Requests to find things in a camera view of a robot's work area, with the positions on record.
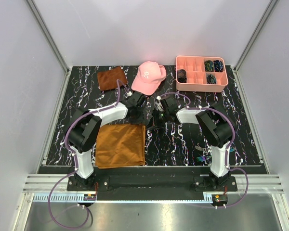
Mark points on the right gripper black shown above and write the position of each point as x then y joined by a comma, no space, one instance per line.
152,127

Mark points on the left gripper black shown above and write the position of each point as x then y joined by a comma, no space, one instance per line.
139,120

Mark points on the orange cloth napkin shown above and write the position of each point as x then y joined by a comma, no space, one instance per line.
120,145

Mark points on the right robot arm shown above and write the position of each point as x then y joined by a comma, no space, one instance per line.
217,129

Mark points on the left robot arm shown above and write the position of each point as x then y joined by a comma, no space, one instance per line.
82,131

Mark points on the pink baseball cap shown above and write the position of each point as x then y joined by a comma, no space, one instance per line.
149,77

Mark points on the brown folded cloth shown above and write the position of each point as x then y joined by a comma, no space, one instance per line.
107,80

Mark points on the silver fork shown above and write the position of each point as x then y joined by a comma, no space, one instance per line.
203,149

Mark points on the dark rolled sock left compartment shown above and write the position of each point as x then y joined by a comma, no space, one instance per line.
181,76

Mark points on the iridescent rainbow fork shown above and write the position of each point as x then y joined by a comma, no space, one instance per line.
203,158

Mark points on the pink divided organizer tray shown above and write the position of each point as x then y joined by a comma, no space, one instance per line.
196,74

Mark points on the teal patterned rolled sock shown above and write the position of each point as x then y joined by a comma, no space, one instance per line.
211,79

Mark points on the green patterned rolled sock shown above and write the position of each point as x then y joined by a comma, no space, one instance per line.
209,66

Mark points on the blue patterned rolled sock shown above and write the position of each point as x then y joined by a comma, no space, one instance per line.
218,66

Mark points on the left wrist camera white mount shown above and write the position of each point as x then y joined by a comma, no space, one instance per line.
128,94

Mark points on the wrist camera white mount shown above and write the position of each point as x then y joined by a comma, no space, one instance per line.
159,106
128,94

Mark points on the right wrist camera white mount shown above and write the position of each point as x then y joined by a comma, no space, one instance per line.
159,106

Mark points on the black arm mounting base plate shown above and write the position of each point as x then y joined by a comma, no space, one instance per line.
151,184

